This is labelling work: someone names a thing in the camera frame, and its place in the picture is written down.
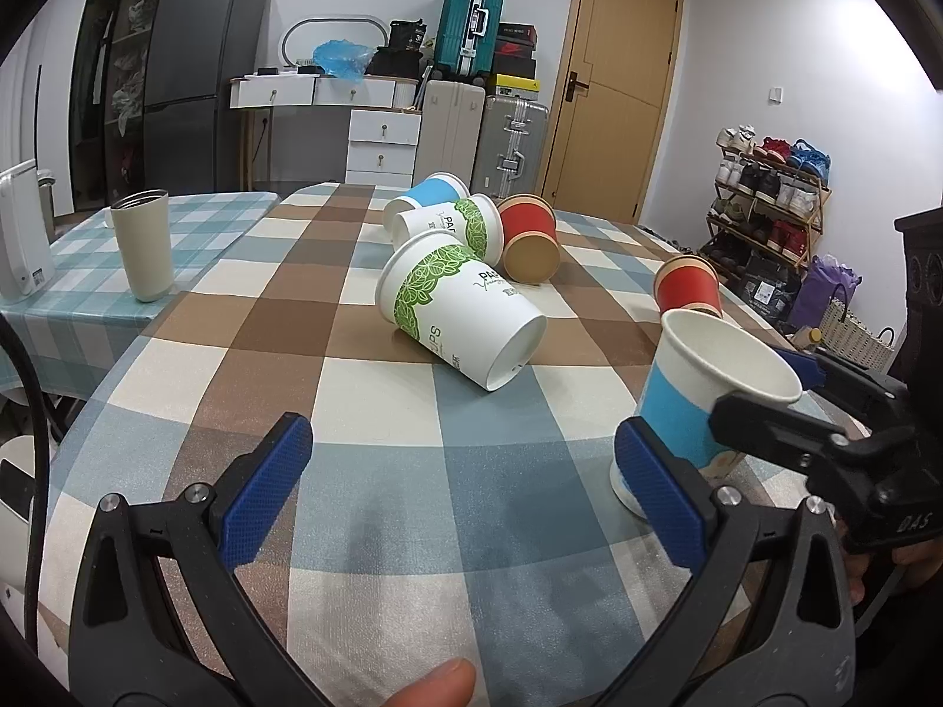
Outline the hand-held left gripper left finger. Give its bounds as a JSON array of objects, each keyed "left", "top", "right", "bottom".
[{"left": 70, "top": 412, "right": 332, "bottom": 707}]

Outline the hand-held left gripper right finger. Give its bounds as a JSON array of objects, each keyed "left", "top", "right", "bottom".
[{"left": 611, "top": 416, "right": 859, "bottom": 707}]

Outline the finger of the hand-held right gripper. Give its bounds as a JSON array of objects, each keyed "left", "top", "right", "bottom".
[
  {"left": 709, "top": 390, "right": 850, "bottom": 471},
  {"left": 772, "top": 346, "right": 912, "bottom": 430}
]

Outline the blue and white paper cup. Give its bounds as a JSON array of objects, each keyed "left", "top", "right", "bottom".
[{"left": 610, "top": 309, "right": 803, "bottom": 524}]

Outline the red paper cup striped rim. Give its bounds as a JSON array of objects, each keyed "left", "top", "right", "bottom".
[{"left": 654, "top": 255, "right": 724, "bottom": 319}]

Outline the large white green-leaf paper cup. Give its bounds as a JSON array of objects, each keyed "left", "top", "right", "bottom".
[{"left": 375, "top": 230, "right": 548, "bottom": 393}]

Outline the beige tumbler cup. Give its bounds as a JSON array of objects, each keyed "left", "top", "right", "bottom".
[{"left": 110, "top": 189, "right": 174, "bottom": 303}]

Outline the red paper cup kraft base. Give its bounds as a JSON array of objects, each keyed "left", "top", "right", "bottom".
[{"left": 495, "top": 193, "right": 561, "bottom": 283}]

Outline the small white green-leaf paper cup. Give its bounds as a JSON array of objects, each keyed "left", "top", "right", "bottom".
[{"left": 390, "top": 193, "right": 506, "bottom": 266}]

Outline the person's right hand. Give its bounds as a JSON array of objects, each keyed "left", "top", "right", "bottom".
[{"left": 840, "top": 537, "right": 943, "bottom": 605}]

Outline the person's left hand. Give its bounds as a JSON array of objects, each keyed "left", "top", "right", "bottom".
[{"left": 385, "top": 659, "right": 479, "bottom": 707}]

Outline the woven basket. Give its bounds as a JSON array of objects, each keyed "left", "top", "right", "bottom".
[{"left": 819, "top": 295, "right": 896, "bottom": 365}]

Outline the purple bag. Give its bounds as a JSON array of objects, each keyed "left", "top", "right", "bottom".
[{"left": 792, "top": 255, "right": 862, "bottom": 332}]

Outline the black plastic bag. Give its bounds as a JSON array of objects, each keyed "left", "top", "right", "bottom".
[{"left": 740, "top": 250, "right": 800, "bottom": 321}]

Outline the wooden shoe rack with shoes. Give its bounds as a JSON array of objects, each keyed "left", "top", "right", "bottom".
[{"left": 696, "top": 125, "right": 833, "bottom": 288}]

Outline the blue checked tablecloth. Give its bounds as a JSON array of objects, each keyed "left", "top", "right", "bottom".
[{"left": 0, "top": 191, "right": 281, "bottom": 399}]

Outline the wooden door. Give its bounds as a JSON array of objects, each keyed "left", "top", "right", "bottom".
[{"left": 536, "top": 0, "right": 682, "bottom": 226}]

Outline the white appliance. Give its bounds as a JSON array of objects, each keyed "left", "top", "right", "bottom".
[{"left": 0, "top": 160, "right": 56, "bottom": 300}]

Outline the silver suitcase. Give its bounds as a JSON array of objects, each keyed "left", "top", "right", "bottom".
[{"left": 471, "top": 94, "right": 551, "bottom": 200}]

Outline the white dressing table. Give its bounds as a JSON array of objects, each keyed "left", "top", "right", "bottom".
[{"left": 228, "top": 74, "right": 424, "bottom": 189}]

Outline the beige suitcase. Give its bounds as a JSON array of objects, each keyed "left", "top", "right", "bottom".
[{"left": 414, "top": 78, "right": 487, "bottom": 193}]

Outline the dark grey refrigerator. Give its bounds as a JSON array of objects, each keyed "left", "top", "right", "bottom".
[{"left": 143, "top": 0, "right": 270, "bottom": 196}]

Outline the red and black shoe box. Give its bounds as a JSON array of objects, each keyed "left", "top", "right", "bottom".
[{"left": 495, "top": 39, "right": 538, "bottom": 78}]

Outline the blue plastic bag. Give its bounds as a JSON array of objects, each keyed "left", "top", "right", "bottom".
[{"left": 313, "top": 38, "right": 373, "bottom": 80}]

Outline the dark shelf cabinet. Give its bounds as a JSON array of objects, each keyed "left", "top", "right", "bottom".
[{"left": 70, "top": 0, "right": 178, "bottom": 218}]

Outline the oval mirror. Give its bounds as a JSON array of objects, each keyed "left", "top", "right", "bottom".
[{"left": 280, "top": 13, "right": 389, "bottom": 71}]

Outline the teal suitcase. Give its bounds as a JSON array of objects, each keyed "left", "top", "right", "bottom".
[{"left": 433, "top": 0, "right": 508, "bottom": 82}]

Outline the black cable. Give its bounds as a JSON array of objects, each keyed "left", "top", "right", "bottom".
[{"left": 0, "top": 320, "right": 56, "bottom": 649}]

